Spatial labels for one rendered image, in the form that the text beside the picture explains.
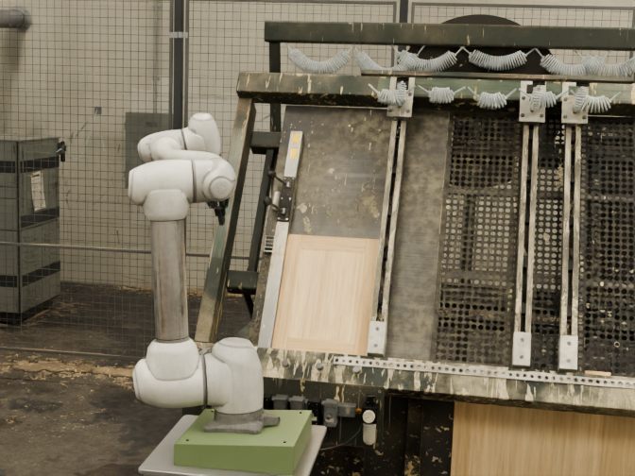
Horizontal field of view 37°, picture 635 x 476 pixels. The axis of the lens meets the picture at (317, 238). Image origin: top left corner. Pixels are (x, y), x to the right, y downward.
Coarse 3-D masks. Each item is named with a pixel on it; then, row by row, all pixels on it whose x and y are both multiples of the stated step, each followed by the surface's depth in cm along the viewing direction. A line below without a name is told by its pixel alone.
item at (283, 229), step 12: (300, 132) 398; (300, 144) 396; (288, 156) 394; (300, 156) 397; (288, 168) 391; (276, 228) 381; (288, 228) 381; (276, 240) 379; (276, 252) 377; (276, 264) 374; (276, 276) 372; (276, 288) 370; (276, 300) 368; (264, 312) 367; (276, 312) 368; (264, 324) 365; (264, 336) 363
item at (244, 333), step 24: (240, 336) 420; (600, 336) 468; (624, 336) 466; (384, 408) 376; (408, 408) 368; (432, 408) 372; (384, 432) 377; (408, 432) 369; (432, 432) 374; (336, 456) 382; (360, 456) 374; (384, 456) 379; (408, 456) 371; (432, 456) 375
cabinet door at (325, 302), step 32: (288, 256) 378; (320, 256) 376; (352, 256) 374; (288, 288) 372; (320, 288) 370; (352, 288) 369; (288, 320) 366; (320, 320) 365; (352, 320) 363; (352, 352) 358
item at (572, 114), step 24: (576, 96) 366; (576, 120) 375; (576, 144) 374; (576, 168) 370; (576, 192) 366; (576, 216) 362; (576, 240) 358; (576, 264) 354; (576, 288) 351; (576, 312) 347; (576, 336) 343; (576, 360) 340
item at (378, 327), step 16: (400, 80) 379; (400, 96) 378; (400, 112) 387; (400, 128) 389; (400, 144) 385; (400, 160) 382; (400, 176) 379; (400, 192) 381; (384, 208) 375; (384, 224) 372; (384, 240) 369; (384, 256) 367; (384, 272) 367; (384, 288) 361; (384, 304) 358; (384, 320) 356; (384, 336) 353; (368, 352) 351; (384, 352) 354
